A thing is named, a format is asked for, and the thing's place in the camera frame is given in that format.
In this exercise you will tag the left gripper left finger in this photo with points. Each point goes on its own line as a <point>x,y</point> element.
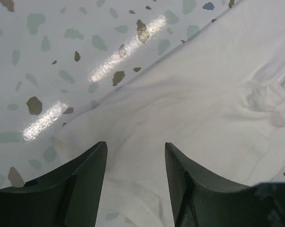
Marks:
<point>65,197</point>

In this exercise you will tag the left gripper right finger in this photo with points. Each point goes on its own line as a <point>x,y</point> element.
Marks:
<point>201,198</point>

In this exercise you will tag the white t shirt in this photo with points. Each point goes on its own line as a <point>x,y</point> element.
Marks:
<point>220,99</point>

